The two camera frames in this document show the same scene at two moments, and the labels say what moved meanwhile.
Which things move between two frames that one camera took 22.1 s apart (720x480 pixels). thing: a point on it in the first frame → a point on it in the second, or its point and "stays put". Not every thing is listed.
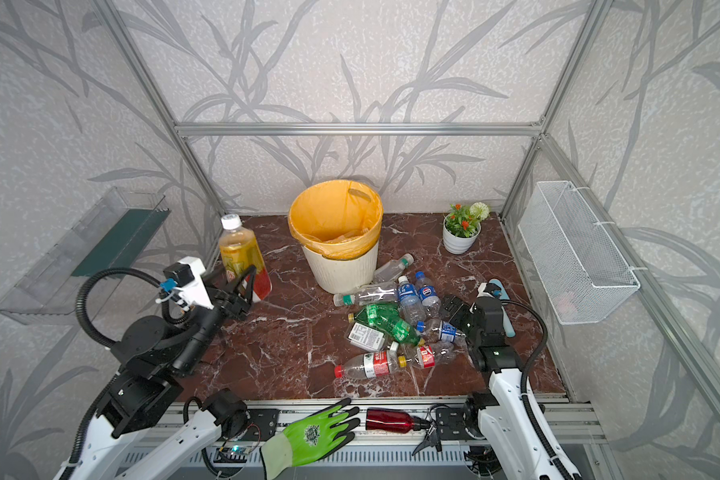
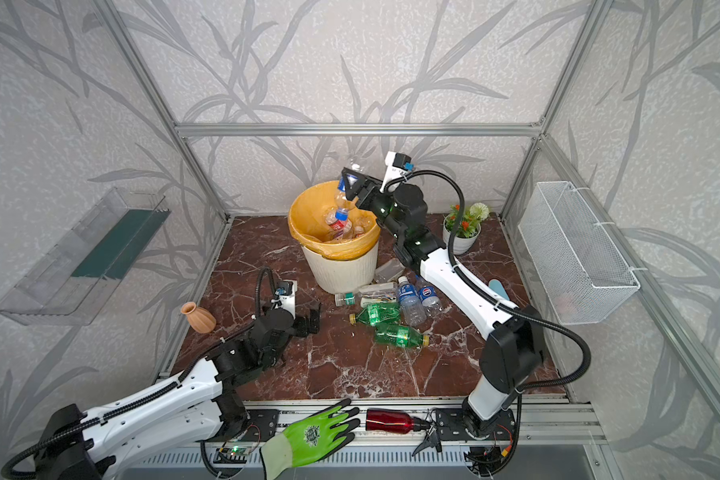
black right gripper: x=456 y=309 → x=360 y=188
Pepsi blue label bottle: x=428 y=295 stays put
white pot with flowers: x=461 y=226 stays put
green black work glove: x=313 y=436 stays put
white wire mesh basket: x=583 y=273 stays put
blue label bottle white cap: x=411 y=303 stays put
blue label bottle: x=445 y=331 → x=341 y=193
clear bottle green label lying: x=376 y=293 stays put
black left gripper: x=227 y=301 → x=303 y=323
